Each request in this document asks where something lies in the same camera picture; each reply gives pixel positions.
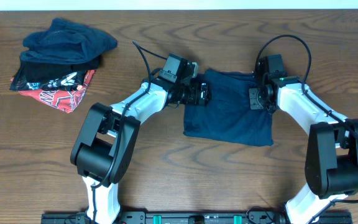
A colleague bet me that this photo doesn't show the small black base cable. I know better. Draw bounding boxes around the small black base cable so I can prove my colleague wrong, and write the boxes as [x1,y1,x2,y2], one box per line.
[246,206,276,224]

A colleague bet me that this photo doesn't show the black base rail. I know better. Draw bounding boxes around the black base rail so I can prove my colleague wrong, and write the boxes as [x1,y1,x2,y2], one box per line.
[40,210,354,224]

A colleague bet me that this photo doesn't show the red printed garment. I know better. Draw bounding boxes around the red printed garment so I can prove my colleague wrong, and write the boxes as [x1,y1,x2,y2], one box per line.
[17,70,95,113]

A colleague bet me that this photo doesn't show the folded black garment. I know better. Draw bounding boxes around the folded black garment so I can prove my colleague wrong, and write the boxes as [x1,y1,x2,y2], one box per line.
[18,56,101,83]

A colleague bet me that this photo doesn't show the navy blue shorts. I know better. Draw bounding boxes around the navy blue shorts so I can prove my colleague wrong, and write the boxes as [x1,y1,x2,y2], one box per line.
[183,69,273,146]

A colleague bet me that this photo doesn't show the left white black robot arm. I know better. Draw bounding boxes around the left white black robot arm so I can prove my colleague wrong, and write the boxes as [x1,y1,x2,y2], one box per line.
[70,54,209,223]

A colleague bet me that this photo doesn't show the folded navy blue garment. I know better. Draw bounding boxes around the folded navy blue garment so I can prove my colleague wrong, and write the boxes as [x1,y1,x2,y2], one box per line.
[20,18,117,65]

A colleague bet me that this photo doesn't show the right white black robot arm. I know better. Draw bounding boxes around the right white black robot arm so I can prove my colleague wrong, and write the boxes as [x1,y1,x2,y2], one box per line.
[249,73,358,223]

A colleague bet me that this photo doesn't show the black white printed garment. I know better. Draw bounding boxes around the black white printed garment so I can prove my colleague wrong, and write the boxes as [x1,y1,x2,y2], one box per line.
[10,67,88,91]

